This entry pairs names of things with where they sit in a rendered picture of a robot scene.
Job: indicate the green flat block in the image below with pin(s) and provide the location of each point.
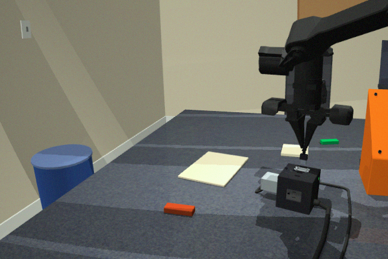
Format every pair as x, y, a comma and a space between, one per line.
329, 141

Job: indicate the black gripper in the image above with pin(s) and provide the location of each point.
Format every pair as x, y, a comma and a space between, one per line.
307, 96

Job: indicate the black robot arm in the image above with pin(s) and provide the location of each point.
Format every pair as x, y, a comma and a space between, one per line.
310, 38

